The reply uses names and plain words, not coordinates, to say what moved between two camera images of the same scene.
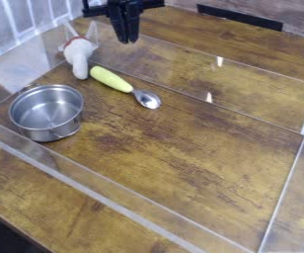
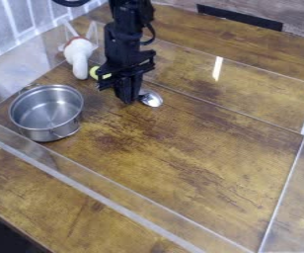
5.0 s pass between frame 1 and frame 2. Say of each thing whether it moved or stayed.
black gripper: moved
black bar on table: stayed
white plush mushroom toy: stayed
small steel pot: stayed
